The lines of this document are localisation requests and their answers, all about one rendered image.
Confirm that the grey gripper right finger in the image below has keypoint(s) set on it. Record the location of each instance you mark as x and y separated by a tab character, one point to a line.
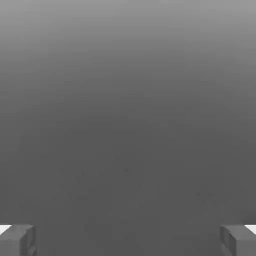
240	241

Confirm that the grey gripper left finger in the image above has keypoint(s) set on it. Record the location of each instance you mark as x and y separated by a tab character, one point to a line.
16	241

